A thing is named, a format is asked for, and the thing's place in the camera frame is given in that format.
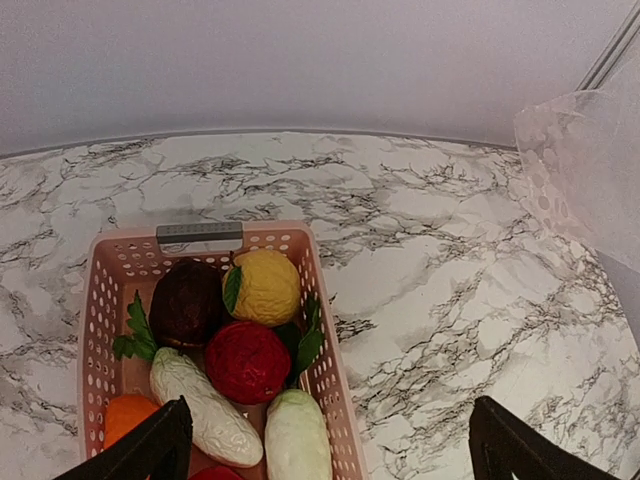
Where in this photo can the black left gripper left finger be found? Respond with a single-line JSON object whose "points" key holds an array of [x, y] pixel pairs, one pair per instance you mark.
{"points": [[158, 448]]}

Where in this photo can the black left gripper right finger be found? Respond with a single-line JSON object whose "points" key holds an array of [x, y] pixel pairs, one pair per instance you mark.
{"points": [[504, 447]]}

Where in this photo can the orange toy orange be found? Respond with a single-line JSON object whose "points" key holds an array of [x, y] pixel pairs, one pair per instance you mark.
{"points": [[123, 414]]}

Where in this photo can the red toy apple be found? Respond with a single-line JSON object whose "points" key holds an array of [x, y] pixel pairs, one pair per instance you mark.
{"points": [[216, 473], [247, 363]]}

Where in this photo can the pink perforated plastic basket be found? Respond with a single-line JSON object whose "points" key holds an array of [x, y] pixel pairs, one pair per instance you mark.
{"points": [[231, 321]]}

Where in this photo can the clear pink zip top bag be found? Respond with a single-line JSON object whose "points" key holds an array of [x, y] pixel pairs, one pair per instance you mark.
{"points": [[580, 155]]}

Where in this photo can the white toy vegetable upper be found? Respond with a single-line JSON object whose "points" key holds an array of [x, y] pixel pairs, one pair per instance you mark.
{"points": [[220, 431]]}

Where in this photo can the white toy vegetable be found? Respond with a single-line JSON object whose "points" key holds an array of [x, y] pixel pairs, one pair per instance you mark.
{"points": [[296, 441], [220, 431]]}

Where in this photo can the green toy leaf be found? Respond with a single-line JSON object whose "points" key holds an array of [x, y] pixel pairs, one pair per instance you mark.
{"points": [[138, 341]]}

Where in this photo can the white toy vegetable lower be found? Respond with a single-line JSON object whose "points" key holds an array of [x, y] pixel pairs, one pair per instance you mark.
{"points": [[296, 441]]}

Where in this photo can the dark maroon toy fruit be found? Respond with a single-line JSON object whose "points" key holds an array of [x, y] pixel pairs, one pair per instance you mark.
{"points": [[187, 306]]}

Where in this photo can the yellow toy lemon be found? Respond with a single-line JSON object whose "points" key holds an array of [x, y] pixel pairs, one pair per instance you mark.
{"points": [[262, 286]]}

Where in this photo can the right aluminium frame post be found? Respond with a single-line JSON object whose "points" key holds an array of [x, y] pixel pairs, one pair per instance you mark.
{"points": [[617, 49]]}

